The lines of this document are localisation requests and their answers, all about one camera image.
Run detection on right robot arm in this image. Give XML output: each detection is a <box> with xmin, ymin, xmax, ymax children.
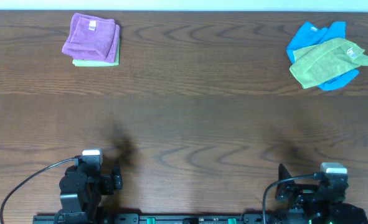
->
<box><xmin>268</xmin><ymin>162</ymin><xmax>368</xmax><ymax>224</ymax></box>

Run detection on green microfiber cloth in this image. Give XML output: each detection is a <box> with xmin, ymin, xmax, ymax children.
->
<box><xmin>290</xmin><ymin>38</ymin><xmax>368</xmax><ymax>89</ymax></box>

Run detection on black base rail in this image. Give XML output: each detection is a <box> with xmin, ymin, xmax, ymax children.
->
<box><xmin>32</xmin><ymin>212</ymin><xmax>278</xmax><ymax>224</ymax></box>

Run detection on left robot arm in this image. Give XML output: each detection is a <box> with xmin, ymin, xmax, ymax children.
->
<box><xmin>53</xmin><ymin>156</ymin><xmax>123</xmax><ymax>224</ymax></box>

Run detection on light green folded cloth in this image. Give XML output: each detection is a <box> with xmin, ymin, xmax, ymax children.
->
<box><xmin>72</xmin><ymin>46</ymin><xmax>120</xmax><ymax>67</ymax></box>

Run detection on blue crumpled cloth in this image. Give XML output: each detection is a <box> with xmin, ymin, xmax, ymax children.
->
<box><xmin>286</xmin><ymin>21</ymin><xmax>359</xmax><ymax>91</ymax></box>

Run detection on purple folded cloth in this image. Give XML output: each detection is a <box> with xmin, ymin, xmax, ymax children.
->
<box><xmin>62</xmin><ymin>13</ymin><xmax>120</xmax><ymax>63</ymax></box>

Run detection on left black cable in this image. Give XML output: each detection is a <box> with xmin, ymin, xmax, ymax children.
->
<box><xmin>0</xmin><ymin>157</ymin><xmax>79</xmax><ymax>224</ymax></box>

